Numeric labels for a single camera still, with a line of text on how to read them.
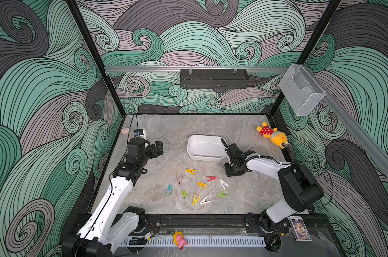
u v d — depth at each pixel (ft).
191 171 2.96
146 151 2.16
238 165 2.24
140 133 2.20
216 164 3.05
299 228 2.32
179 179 2.85
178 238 2.22
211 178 2.87
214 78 3.28
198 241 2.29
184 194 2.67
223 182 2.81
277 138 3.25
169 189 2.74
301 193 1.46
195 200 2.61
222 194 2.69
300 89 2.59
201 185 2.80
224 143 2.63
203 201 2.61
